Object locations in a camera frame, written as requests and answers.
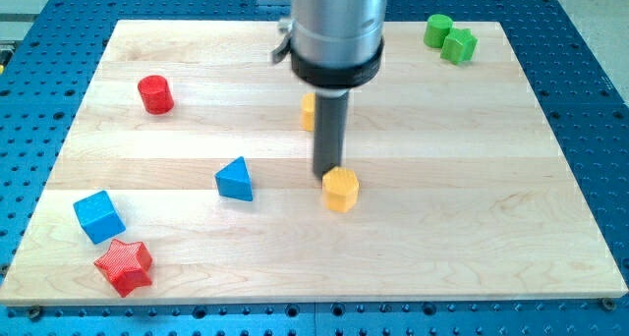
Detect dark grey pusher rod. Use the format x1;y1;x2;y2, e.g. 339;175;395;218
313;92;349;179

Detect blue cube block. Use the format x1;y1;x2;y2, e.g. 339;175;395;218
73;191;126;245

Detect green cylinder block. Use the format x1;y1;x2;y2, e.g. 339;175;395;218
424;14;453;48

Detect yellow heart block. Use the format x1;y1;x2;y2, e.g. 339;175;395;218
301;92;315;132

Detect blue triangle block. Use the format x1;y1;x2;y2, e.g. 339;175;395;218
214;156;254;201

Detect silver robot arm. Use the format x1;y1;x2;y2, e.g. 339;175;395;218
271;0;387;179

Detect yellow hexagon block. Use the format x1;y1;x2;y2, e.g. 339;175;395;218
321;167;360;212

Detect red star block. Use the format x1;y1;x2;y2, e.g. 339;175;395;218
93;239;152;298

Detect red cylinder block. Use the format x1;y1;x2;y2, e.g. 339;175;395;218
138;75;174;115

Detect wooden board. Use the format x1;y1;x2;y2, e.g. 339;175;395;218
1;20;627;306

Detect green star block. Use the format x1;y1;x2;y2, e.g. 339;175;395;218
440;28;478;65

